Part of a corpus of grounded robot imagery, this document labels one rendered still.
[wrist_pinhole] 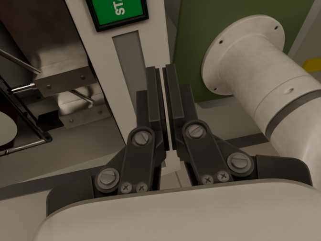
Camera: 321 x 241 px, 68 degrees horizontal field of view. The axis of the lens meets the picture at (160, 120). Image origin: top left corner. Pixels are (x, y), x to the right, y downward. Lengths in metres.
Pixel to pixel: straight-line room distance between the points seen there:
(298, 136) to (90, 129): 0.43
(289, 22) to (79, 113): 0.45
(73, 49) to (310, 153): 0.36
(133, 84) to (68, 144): 0.34
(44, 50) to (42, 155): 0.34
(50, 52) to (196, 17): 0.25
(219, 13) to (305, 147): 0.26
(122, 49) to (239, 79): 0.25
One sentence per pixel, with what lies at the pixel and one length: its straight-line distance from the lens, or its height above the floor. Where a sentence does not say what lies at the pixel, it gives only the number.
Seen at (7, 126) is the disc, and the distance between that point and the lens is 0.46.
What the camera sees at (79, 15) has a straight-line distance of 0.26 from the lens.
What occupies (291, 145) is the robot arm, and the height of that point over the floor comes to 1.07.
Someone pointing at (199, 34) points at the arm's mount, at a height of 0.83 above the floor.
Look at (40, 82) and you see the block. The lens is 0.38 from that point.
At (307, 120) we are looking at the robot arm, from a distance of 0.39.
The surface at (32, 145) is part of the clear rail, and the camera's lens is 0.49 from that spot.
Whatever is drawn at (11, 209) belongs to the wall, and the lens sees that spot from 2.35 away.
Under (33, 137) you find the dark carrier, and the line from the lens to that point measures 0.48.
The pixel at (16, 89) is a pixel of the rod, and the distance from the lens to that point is 0.40.
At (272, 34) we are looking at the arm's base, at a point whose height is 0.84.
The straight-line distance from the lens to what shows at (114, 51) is 0.29.
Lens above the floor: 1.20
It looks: 38 degrees down
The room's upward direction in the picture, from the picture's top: 159 degrees clockwise
